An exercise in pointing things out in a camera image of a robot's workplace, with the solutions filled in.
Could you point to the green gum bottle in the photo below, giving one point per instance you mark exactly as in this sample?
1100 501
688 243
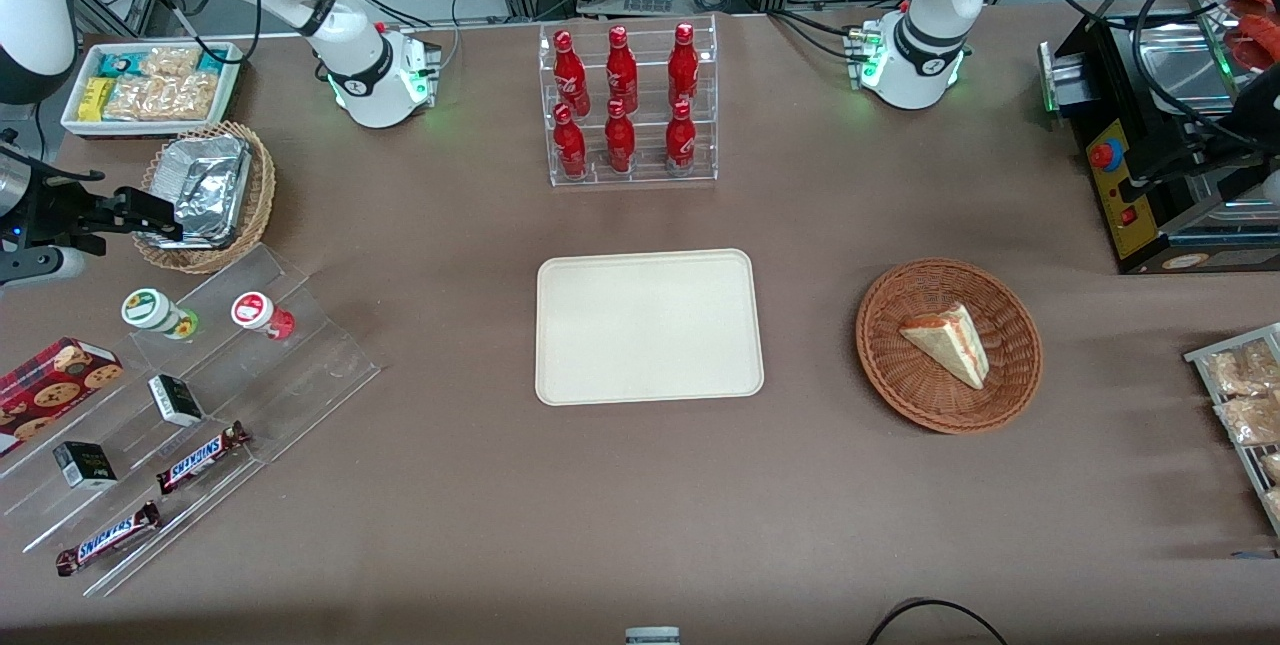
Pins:
152 311

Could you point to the brown wicker basket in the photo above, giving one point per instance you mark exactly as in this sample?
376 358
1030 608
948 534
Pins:
900 375

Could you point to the blue tape strip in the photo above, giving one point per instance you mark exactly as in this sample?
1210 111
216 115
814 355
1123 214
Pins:
1258 554

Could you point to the silver foil tray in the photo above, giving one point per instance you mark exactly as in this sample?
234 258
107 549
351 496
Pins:
205 187

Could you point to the Snickers bar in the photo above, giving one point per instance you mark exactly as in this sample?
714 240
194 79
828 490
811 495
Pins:
200 458
105 540

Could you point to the yellow snack pack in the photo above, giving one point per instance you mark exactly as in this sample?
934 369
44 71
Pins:
96 99

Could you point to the red cookie box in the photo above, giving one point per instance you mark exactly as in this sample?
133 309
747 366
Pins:
50 390

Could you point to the black food warmer oven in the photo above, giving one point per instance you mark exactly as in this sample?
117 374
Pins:
1140 225

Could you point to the small clear cracker bag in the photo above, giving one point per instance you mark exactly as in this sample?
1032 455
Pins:
170 61

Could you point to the light wicker basket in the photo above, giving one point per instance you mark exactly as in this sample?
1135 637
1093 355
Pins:
262 185

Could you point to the grey device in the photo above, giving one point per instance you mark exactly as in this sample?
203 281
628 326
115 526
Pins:
652 636

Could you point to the red gum bottle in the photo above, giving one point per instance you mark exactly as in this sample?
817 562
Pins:
258 313

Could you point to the small black box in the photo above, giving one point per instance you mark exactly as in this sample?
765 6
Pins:
176 400
85 465

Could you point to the beige plastic tray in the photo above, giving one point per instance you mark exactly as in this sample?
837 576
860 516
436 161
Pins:
650 325

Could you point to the teal snack pack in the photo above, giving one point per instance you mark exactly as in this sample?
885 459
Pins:
118 63

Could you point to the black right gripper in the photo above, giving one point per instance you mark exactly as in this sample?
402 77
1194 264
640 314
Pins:
57 208

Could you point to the clear acrylic bottle rack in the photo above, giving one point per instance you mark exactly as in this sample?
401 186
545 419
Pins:
645 175

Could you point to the large clear cracker bag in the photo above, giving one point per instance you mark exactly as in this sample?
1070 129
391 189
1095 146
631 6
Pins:
160 97

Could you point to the red cola bottle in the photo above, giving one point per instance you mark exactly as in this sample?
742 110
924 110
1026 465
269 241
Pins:
683 65
571 75
680 140
570 147
621 70
620 143

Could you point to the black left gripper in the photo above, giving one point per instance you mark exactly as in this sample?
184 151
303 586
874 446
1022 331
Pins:
1203 153

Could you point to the wrapped triangle sandwich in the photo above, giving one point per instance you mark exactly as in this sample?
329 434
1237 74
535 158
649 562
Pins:
950 343

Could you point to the clear acrylic stepped display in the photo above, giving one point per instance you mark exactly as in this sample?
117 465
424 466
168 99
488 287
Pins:
300 365

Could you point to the white snack bin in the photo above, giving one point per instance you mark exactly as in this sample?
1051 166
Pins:
75 120

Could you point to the clear snack bag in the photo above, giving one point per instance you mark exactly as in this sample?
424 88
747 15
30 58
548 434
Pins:
1245 370
1255 420
1274 505
1270 467

